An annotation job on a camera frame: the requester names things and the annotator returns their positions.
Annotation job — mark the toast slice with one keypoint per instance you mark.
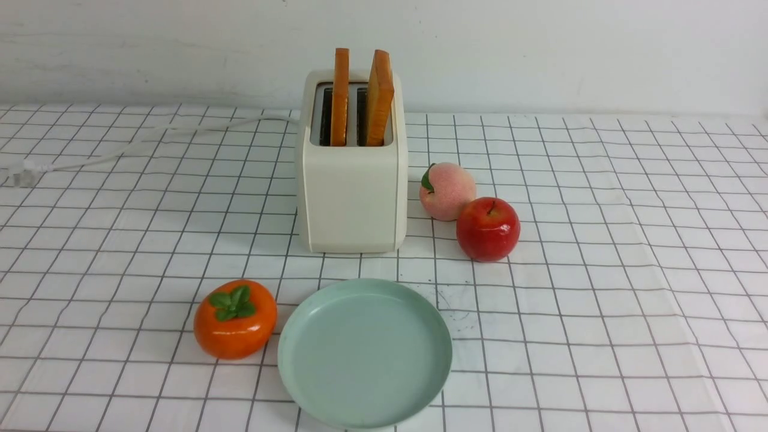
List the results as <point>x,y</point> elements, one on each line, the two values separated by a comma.
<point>340,98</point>
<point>380,94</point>

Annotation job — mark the cream white toaster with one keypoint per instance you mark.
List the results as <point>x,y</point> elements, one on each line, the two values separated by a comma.
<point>350,199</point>

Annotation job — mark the pink peach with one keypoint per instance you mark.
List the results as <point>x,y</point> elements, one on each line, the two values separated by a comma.
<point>445,188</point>

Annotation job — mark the red apple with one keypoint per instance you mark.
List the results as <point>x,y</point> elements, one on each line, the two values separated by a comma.
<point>488,229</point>

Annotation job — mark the light green plate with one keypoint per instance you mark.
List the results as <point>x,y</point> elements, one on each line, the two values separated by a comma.
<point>364,354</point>

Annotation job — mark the orange persimmon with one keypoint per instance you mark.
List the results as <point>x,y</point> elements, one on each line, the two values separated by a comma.
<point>235,320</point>

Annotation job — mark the white grid tablecloth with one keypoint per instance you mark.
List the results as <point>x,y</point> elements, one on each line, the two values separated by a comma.
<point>635,299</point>

